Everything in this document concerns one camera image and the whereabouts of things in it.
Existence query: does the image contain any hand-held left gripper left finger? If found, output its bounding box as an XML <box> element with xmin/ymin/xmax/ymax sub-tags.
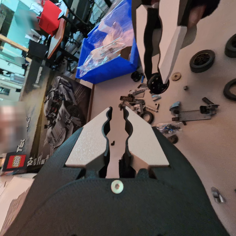
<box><xmin>65</xmin><ymin>107</ymin><xmax>113</xmax><ymax>178</ymax></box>

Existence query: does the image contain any black monitor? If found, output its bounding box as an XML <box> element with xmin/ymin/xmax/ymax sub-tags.
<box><xmin>27</xmin><ymin>40</ymin><xmax>50</xmax><ymax>59</ymax></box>

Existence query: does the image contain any clear plastic bag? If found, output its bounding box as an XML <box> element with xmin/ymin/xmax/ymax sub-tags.
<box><xmin>76</xmin><ymin>9</ymin><xmax>134</xmax><ymax>78</ymax></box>

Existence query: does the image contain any pile of lego parts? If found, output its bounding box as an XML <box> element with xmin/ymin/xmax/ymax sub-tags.
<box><xmin>118</xmin><ymin>83</ymin><xmax>161</xmax><ymax>116</ymax></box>

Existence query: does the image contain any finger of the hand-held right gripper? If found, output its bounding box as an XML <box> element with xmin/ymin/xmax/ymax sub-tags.
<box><xmin>159</xmin><ymin>25</ymin><xmax>188</xmax><ymax>84</ymax></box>
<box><xmin>136</xmin><ymin>5</ymin><xmax>163</xmax><ymax>79</ymax></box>

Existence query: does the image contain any lego car set box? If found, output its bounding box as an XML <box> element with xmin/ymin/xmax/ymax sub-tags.
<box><xmin>3</xmin><ymin>60</ymin><xmax>92</xmax><ymax>175</ymax></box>

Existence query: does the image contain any grey lego chassis assembly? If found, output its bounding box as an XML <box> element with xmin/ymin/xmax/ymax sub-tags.
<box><xmin>169</xmin><ymin>97</ymin><xmax>220</xmax><ymax>126</ymax></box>

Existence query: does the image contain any black office chair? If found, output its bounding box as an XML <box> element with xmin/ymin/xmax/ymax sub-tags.
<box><xmin>61</xmin><ymin>0</ymin><xmax>113</xmax><ymax>35</ymax></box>

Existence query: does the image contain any clear bag of small parts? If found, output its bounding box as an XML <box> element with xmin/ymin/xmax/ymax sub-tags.
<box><xmin>156</xmin><ymin>123</ymin><xmax>183</xmax><ymax>137</ymax></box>

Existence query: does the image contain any person's right hand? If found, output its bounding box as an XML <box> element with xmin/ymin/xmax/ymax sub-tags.
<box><xmin>188</xmin><ymin>5</ymin><xmax>206</xmax><ymax>28</ymax></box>

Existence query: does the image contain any blue plastic bin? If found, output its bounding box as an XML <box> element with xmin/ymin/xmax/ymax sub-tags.
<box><xmin>76</xmin><ymin>0</ymin><xmax>140</xmax><ymax>84</ymax></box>

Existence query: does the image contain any lego wheel with tire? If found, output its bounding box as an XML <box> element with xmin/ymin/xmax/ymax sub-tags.
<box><xmin>190</xmin><ymin>49</ymin><xmax>216</xmax><ymax>73</ymax></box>

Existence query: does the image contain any silver lego panel piece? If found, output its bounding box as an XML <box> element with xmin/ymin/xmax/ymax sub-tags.
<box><xmin>211</xmin><ymin>187</ymin><xmax>226</xmax><ymax>203</ymax></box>

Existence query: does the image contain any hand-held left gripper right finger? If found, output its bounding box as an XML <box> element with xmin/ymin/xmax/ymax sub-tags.
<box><xmin>123</xmin><ymin>106</ymin><xmax>170</xmax><ymax>178</ymax></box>

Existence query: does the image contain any black lego tire ring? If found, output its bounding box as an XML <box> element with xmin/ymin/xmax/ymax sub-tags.
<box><xmin>223</xmin><ymin>79</ymin><xmax>236</xmax><ymax>101</ymax></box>
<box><xmin>142</xmin><ymin>111</ymin><xmax>154</xmax><ymax>124</ymax></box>

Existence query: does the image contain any black lego tire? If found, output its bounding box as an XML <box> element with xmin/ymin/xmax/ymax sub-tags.
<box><xmin>224</xmin><ymin>34</ymin><xmax>236</xmax><ymax>58</ymax></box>

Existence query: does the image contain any wooden railing beam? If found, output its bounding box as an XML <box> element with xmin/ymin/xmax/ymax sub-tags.
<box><xmin>0</xmin><ymin>33</ymin><xmax>30</xmax><ymax>53</ymax></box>

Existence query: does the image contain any wooden edged desk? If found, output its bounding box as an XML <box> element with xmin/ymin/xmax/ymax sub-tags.
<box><xmin>47</xmin><ymin>9</ymin><xmax>70</xmax><ymax>60</ymax></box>

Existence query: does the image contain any white printed cardboard box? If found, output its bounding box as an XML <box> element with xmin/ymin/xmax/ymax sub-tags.
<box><xmin>0</xmin><ymin>173</ymin><xmax>37</xmax><ymax>236</ymax></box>

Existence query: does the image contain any red chair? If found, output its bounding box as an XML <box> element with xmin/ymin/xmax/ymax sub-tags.
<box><xmin>37</xmin><ymin>0</ymin><xmax>62</xmax><ymax>37</ymax></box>

